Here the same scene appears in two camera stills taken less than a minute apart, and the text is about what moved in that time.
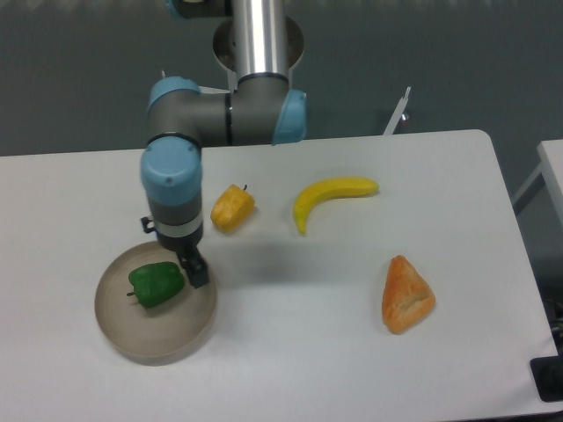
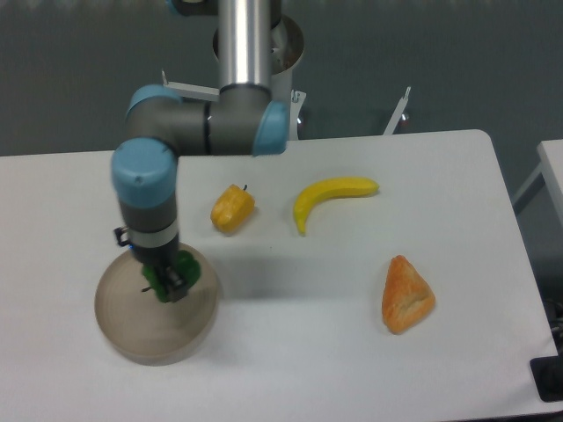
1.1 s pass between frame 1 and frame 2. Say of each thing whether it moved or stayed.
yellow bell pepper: stayed
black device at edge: stayed
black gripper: moved
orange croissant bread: stayed
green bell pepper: moved
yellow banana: stayed
